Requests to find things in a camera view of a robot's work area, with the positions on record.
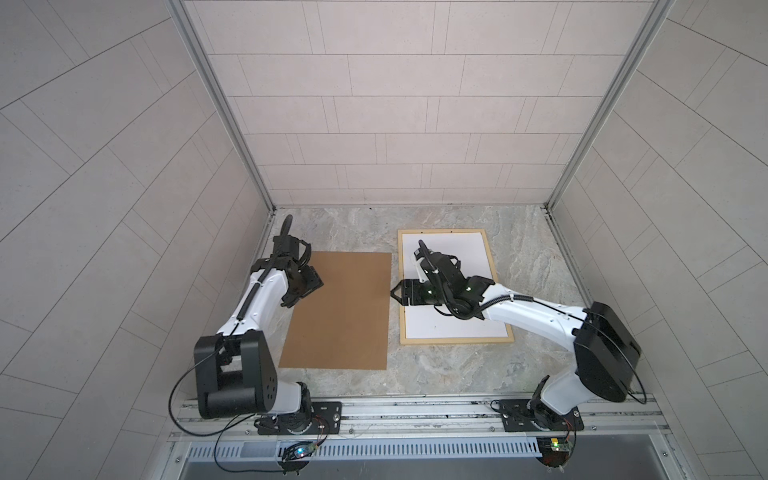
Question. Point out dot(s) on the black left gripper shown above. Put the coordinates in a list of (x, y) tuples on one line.
[(312, 279)]

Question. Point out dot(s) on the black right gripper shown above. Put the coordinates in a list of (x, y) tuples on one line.
[(410, 292)]

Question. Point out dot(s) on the landscape photo print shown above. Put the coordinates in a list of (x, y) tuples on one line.
[(468, 252)]

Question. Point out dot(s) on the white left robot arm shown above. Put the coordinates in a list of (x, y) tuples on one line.
[(234, 370)]

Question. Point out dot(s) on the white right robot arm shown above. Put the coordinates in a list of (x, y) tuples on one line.
[(604, 354)]

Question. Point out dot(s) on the brown cardboard backing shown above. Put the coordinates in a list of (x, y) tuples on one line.
[(345, 323)]

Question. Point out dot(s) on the left green circuit board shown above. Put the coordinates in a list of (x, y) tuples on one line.
[(297, 456)]

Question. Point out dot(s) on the green circuit board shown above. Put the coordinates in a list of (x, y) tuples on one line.
[(297, 456), (555, 452)]

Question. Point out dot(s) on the right green circuit board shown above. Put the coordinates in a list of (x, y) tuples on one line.
[(555, 452)]

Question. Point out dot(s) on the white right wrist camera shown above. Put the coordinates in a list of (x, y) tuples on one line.
[(421, 266)]

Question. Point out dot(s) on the light wooden picture frame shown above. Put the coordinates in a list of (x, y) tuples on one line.
[(402, 324)]

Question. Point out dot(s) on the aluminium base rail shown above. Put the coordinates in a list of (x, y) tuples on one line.
[(426, 427)]

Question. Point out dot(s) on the aluminium corner post left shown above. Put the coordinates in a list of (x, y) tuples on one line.
[(183, 21)]

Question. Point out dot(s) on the aluminium corner post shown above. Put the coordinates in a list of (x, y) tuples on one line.
[(648, 30), (183, 21)]

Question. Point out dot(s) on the aluminium corner post right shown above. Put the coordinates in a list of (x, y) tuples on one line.
[(648, 30)]

